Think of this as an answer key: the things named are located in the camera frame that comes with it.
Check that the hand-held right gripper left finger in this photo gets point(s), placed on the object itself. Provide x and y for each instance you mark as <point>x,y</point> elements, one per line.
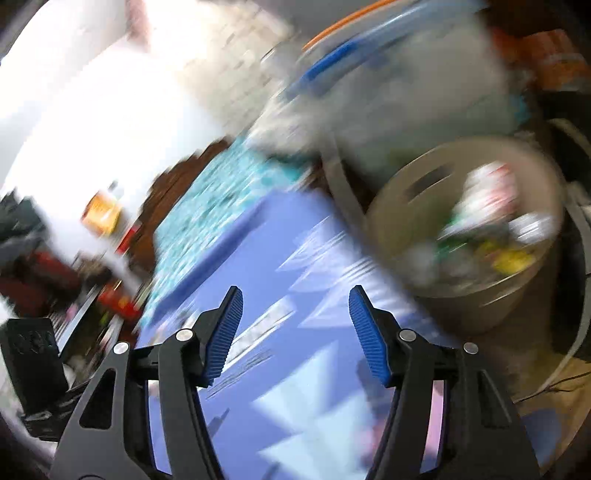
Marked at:
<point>226,332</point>

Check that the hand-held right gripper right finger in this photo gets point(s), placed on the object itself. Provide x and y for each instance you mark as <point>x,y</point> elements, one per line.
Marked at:
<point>369,332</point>

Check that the beige plastic wastebasket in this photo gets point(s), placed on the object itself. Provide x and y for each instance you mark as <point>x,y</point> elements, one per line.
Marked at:
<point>485,307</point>

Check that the blue printed cloth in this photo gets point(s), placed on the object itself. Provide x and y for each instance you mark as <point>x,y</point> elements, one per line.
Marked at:
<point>300,364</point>

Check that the teal patterned bedsheet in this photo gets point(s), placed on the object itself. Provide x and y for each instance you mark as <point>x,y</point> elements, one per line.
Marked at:
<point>207,221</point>

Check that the red box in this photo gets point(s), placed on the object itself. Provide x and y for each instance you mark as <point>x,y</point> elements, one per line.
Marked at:
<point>117,300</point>

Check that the carved wooden headboard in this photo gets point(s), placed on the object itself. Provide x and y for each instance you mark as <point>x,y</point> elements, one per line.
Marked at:
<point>171,189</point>

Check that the yellow red paper bag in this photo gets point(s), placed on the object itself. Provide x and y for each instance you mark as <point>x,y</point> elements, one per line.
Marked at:
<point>101,212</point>

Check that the pink white paper cup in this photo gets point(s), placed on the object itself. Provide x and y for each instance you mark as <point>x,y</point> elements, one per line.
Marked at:
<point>489,187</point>

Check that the beige leaf print curtain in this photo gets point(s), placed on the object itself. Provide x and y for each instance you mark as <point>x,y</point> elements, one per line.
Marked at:
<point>231,69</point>

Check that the large orange bag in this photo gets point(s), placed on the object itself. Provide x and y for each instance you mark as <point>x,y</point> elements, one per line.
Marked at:
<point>554,60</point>

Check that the red wall calendar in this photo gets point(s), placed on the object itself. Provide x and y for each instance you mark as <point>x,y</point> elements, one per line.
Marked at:
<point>127,240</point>

